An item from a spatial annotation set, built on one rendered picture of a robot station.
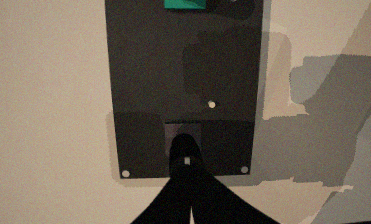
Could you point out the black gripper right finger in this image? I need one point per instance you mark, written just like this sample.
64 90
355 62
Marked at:
214 203

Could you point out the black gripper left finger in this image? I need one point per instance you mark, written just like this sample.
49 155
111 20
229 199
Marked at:
172 205

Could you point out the black circuit board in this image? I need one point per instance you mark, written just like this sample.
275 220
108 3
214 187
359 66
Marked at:
184 84

